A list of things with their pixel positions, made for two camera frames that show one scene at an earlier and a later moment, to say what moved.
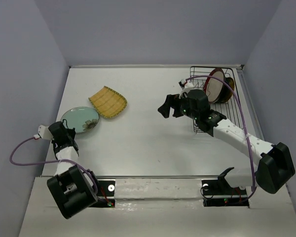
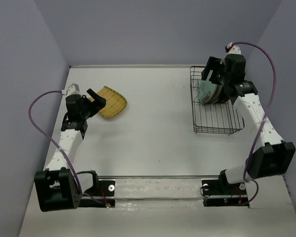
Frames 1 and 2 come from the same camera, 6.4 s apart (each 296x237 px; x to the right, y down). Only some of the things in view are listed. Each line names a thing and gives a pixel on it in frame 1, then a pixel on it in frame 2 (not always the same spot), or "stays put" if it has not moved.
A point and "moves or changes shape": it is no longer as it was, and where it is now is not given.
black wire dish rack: [231, 109] stays put
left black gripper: [71, 132] to [99, 102]
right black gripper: [173, 100] to [213, 63]
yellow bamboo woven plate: [109, 102] stays put
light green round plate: [83, 119] moves or changes shape
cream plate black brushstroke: [226, 94] to [218, 90]
